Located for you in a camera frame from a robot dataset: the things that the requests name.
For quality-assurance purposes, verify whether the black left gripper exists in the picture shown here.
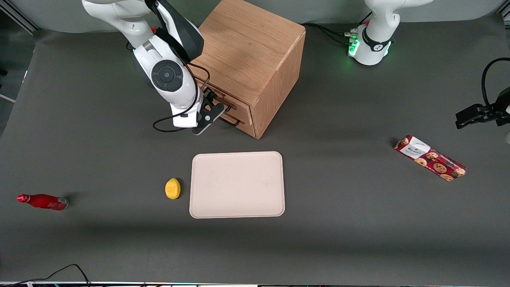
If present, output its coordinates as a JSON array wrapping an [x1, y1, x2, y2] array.
[[455, 87, 510, 130]]

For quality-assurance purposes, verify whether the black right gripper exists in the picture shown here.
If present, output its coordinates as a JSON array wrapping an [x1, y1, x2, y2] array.
[[198, 88, 226, 122]]

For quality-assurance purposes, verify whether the oak wooden drawer cabinet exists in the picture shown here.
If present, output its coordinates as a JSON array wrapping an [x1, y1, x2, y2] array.
[[187, 0, 306, 139]]

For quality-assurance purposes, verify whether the red cookie box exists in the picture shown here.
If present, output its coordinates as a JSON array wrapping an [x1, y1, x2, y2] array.
[[394, 134, 467, 182]]

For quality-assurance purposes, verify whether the beige rectangular tray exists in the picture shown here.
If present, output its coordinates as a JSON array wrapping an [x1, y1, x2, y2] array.
[[189, 151, 286, 219]]

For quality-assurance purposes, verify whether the yellow lemon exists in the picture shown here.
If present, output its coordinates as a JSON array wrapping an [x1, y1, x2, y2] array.
[[165, 178, 181, 200]]

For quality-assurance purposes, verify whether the dark grey table mat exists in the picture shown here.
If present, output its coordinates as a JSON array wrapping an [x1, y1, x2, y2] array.
[[0, 15, 510, 284]]

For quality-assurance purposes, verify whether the red soda bottle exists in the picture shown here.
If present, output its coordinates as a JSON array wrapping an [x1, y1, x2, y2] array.
[[17, 194, 69, 210]]

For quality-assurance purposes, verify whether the grey wrist camera mount plate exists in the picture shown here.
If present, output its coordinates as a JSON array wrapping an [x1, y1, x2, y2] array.
[[192, 103, 226, 136]]

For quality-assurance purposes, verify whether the black looped gripper cable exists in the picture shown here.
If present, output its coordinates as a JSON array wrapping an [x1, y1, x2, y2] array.
[[481, 58, 510, 109]]

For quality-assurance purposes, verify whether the black cable along right arm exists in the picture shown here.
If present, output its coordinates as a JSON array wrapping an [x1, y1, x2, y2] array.
[[145, 0, 210, 133]]

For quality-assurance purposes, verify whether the black left arm base cable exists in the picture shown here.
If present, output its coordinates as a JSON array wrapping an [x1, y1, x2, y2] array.
[[304, 23, 359, 45]]

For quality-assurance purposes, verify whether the thin black table-edge cable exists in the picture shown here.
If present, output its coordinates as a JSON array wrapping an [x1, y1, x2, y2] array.
[[0, 263, 92, 286]]

